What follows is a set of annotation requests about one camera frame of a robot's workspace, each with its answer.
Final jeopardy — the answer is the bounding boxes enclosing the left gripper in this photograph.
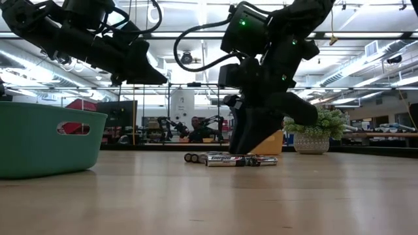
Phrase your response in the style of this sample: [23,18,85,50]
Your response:
[56,25,169,86]

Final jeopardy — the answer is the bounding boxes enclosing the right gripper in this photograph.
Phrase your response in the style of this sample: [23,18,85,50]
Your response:
[224,58,320,155]

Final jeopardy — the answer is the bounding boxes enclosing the yellow plastic basket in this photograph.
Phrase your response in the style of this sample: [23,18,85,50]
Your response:
[249,129,285,156]

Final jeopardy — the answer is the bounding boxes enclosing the black monitor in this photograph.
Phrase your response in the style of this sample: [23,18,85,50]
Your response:
[97,100,138,129]

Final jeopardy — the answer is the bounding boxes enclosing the white cylinder tank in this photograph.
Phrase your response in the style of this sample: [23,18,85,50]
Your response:
[169,89,196,130]

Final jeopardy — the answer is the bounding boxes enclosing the person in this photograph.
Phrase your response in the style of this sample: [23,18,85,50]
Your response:
[187,116,214,144]

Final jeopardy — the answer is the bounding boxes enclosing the potted artificial green plant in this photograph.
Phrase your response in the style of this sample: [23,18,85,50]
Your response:
[282,107,347,155]

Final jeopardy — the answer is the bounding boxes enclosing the red bin rack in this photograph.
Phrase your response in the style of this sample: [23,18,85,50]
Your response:
[57,99,99,136]

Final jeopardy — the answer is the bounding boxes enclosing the teal plastic basket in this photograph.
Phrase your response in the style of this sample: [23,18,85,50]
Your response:
[0,101,108,180]

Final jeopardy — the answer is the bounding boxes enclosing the wooden workbench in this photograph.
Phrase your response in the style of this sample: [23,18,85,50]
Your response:
[341,131,418,148]

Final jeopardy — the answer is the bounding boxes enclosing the white air vent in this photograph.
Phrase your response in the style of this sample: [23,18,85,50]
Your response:
[364,40,380,59]

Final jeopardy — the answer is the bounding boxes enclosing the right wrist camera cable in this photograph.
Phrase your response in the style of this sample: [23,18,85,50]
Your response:
[172,1,249,73]

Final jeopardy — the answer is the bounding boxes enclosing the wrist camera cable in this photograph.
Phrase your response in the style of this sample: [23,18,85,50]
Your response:
[172,1,249,73]
[103,0,163,35]

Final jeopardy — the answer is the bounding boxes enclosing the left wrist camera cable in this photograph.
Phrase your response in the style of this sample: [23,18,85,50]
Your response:
[103,0,163,35]

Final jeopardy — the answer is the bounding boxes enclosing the white hanging ring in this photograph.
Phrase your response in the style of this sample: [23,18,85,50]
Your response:
[146,1,166,25]

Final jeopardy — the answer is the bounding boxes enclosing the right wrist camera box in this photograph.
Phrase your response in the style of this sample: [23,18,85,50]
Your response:
[217,63,244,89]

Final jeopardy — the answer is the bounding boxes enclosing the yellow hanging cord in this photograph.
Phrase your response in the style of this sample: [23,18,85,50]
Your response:
[329,8,340,47]

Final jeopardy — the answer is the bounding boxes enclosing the black metal table frame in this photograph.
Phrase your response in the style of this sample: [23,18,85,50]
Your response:
[99,142,418,160]

